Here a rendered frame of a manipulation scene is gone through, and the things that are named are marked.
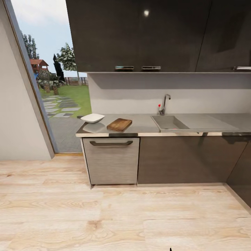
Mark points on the bowl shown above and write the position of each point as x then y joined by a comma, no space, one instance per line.
93,118

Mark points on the cabinet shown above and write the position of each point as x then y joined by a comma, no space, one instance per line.
137,36
226,45

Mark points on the fixed window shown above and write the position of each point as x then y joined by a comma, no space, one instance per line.
42,33

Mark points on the cutting board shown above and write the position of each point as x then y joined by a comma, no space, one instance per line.
119,124

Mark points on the drop in sink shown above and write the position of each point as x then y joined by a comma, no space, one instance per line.
188,122

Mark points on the dishwasher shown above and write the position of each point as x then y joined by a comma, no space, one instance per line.
112,160

